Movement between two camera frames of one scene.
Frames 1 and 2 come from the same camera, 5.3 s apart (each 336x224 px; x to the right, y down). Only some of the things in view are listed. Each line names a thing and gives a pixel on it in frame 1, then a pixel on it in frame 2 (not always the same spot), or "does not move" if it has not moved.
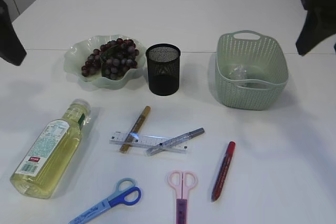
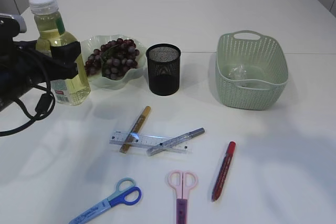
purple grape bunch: [113, 58] does not move
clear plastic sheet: [239, 72] does not move
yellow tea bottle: [41, 173] to [50, 32]
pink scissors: [182, 181] does not move
